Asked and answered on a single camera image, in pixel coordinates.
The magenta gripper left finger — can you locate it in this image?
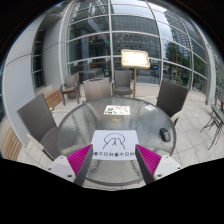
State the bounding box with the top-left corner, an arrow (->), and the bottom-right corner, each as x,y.
48,145 -> 93,186

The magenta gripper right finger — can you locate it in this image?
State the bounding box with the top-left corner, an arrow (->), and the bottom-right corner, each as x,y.
135,145 -> 182,184

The black computer mouse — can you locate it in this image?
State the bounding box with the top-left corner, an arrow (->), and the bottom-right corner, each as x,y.
160,128 -> 171,142

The white printed mouse pad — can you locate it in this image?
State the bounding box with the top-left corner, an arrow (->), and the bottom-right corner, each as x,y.
91,130 -> 139,161

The round glass table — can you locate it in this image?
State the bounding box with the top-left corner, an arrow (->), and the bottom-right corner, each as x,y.
58,98 -> 176,186

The colourful menu card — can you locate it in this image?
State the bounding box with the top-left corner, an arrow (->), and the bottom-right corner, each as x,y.
104,105 -> 130,115

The grey wicker chair right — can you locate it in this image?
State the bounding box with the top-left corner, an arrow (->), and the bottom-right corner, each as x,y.
156,81 -> 188,125

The grey wicker chair far left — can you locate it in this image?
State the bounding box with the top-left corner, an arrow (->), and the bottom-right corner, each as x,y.
60,72 -> 80,105

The grey wicker chair behind table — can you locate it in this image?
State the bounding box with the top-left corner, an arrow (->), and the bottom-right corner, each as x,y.
83,78 -> 111,102

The grey wicker chair far centre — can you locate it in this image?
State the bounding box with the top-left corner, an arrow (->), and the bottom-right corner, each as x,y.
114,70 -> 133,96

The gold menu stand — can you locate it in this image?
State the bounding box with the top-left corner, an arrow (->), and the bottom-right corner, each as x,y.
120,48 -> 151,100

